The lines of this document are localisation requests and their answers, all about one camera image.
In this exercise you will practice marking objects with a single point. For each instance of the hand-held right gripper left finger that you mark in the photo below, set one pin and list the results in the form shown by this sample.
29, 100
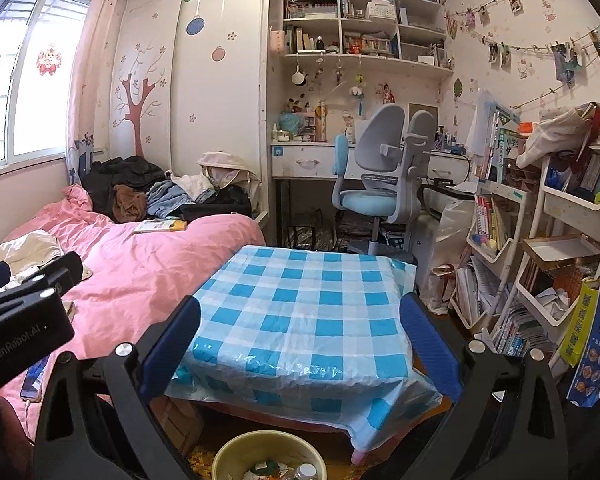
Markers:
172, 345

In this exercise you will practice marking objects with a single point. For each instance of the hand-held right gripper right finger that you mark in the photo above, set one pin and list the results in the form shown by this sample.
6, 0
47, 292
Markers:
430, 345

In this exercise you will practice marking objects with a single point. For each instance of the yellow trash bin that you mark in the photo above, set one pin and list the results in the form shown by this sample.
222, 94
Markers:
230, 452

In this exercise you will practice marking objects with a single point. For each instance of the clear plastic bottle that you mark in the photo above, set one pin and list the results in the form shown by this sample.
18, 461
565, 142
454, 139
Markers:
307, 471

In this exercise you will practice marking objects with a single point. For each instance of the white cloth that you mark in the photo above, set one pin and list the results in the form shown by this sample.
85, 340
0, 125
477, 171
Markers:
25, 252

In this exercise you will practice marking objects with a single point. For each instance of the smartphone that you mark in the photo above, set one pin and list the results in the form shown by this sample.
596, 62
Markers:
34, 380

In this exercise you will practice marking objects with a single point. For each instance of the pile of papers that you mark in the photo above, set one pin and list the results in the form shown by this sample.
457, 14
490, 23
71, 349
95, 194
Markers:
475, 290

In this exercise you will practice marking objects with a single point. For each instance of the pink blanket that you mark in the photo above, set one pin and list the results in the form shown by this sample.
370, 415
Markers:
130, 270

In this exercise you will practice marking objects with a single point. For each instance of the cardboard box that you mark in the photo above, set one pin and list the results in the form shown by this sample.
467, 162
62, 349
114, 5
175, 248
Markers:
185, 425

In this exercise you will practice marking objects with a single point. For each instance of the stack of workbooks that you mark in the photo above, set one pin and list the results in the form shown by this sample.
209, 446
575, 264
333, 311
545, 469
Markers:
522, 332

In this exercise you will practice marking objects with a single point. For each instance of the brown garment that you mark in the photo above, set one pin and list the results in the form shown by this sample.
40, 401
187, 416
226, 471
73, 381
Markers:
129, 205

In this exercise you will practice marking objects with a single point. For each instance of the translucent plastic bag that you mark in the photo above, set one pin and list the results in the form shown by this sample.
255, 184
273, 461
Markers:
452, 240

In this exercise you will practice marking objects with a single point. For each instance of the yellow book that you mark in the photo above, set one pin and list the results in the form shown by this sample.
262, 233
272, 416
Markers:
160, 226

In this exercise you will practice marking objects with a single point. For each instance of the dark clothes pile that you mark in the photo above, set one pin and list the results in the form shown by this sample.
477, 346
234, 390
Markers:
120, 172

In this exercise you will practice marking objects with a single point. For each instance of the blue checkered tablecloth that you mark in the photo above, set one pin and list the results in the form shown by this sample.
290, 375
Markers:
305, 310

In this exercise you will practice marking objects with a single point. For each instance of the row of books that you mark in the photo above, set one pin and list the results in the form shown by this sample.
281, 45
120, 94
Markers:
485, 220

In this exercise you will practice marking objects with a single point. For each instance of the blue denim clothes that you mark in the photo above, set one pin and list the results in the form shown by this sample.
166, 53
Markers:
170, 197

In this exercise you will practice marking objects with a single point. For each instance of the yellow printed packet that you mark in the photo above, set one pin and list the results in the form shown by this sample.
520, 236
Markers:
577, 325

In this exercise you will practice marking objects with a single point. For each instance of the black bag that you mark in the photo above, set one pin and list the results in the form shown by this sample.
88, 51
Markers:
225, 205

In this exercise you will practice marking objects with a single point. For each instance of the cardboard tray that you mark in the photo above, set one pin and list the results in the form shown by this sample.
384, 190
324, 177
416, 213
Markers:
565, 250

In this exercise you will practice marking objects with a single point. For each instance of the blue printed box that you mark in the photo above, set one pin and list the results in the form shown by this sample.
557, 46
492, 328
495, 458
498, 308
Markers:
597, 350

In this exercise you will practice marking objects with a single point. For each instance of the beige jacket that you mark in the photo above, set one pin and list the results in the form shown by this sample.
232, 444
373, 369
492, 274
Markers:
227, 167

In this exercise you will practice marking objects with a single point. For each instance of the window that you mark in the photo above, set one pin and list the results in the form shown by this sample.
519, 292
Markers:
30, 85

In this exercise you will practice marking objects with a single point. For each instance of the white rack with cardboard tray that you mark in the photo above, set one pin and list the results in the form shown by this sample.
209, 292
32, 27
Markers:
570, 205

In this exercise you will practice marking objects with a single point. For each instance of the grey and blue desk chair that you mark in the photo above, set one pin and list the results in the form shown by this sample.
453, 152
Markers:
380, 150

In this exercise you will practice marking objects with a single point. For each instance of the white wardrobe with tree decal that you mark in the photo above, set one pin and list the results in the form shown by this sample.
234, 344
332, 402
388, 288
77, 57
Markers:
195, 110

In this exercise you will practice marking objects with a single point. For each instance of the pink curtain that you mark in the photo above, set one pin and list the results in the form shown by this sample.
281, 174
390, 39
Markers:
97, 60

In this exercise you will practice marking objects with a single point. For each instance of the white desk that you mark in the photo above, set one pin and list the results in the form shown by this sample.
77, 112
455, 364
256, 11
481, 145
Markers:
305, 162

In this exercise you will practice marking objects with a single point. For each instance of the beige cloth bag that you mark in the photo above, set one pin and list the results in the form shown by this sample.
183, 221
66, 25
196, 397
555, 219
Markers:
560, 130

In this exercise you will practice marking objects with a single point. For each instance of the white wall shelf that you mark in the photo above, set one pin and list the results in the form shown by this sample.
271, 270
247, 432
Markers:
370, 25

